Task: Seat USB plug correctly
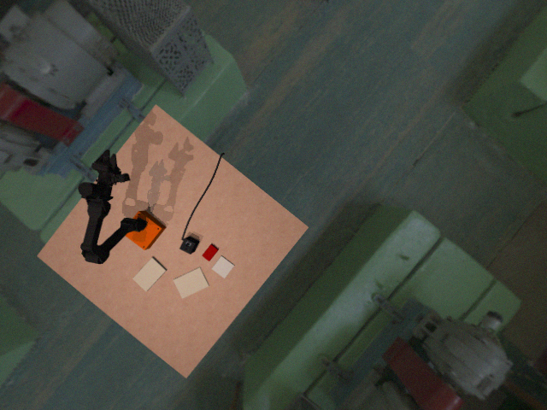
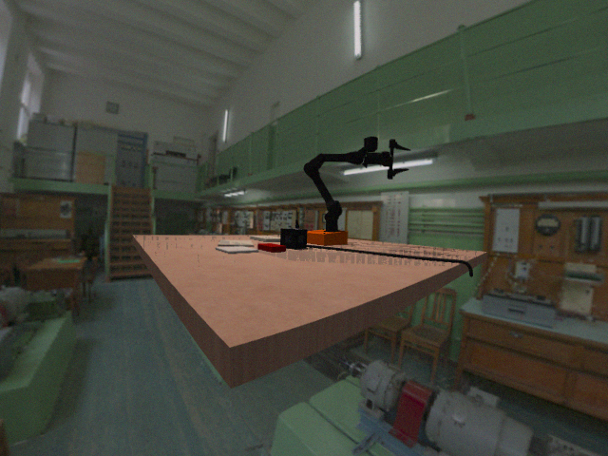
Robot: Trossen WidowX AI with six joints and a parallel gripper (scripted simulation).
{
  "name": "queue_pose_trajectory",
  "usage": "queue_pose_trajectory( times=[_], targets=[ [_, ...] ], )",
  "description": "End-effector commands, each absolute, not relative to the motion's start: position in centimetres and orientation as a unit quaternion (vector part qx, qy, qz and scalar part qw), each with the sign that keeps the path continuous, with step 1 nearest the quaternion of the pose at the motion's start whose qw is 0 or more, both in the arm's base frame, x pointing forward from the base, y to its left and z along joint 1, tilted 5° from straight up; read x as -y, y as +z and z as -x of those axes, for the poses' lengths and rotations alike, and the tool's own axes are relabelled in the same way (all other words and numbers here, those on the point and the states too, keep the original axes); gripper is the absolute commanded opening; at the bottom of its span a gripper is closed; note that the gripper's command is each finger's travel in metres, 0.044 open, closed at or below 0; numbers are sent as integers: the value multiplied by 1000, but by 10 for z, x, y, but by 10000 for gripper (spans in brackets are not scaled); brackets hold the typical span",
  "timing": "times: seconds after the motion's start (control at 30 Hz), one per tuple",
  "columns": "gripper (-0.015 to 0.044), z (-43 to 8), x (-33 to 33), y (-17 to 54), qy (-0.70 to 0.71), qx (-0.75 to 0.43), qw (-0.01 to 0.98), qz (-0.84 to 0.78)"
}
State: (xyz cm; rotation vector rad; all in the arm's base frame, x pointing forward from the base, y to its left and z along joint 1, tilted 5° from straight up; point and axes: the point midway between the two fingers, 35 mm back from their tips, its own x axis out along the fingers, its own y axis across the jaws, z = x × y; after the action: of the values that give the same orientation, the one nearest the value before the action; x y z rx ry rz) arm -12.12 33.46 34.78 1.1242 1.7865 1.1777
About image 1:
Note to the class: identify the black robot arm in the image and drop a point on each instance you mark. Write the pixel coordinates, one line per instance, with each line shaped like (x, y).
(96, 196)

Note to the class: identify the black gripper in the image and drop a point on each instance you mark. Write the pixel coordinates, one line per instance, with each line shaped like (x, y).
(105, 165)

